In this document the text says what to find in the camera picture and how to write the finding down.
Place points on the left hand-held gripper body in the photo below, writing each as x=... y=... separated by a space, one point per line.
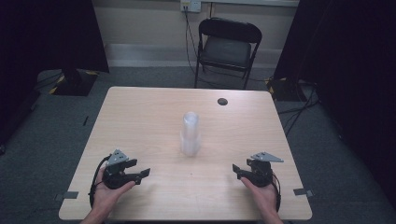
x=115 y=174

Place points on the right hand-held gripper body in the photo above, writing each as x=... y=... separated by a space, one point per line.
x=261 y=174

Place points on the stack of clear plastic cups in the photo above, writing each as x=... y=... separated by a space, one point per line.
x=190 y=133

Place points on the person's right hand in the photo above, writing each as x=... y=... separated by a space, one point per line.
x=264 y=196

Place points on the person's left hand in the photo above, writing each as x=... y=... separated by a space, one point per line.
x=107 y=196

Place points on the grey tape piece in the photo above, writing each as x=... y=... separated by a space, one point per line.
x=302 y=192
x=67 y=195

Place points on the black table grommet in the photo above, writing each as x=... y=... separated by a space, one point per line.
x=222 y=101

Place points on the black stand base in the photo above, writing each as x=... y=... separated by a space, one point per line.
x=285 y=90
x=74 y=82

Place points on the black folding chair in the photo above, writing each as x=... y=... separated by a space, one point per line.
x=229 y=46

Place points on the black curtain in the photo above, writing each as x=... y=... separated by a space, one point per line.
x=351 y=62
x=37 y=40

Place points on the white wall socket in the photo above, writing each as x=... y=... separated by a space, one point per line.
x=190 y=5

